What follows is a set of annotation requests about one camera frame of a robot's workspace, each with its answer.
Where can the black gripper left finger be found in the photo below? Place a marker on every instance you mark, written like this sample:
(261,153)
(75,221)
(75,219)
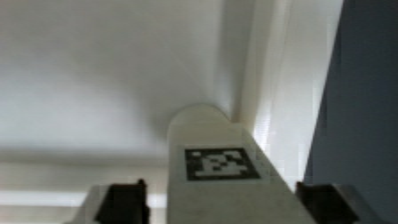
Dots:
(124,209)

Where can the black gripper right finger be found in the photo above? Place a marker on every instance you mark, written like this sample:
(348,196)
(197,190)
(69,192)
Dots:
(323,203)

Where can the white table leg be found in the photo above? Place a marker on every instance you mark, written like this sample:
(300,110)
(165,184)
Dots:
(226,188)

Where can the white square tabletop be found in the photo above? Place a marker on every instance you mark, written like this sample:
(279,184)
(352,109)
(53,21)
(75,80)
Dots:
(108,63)

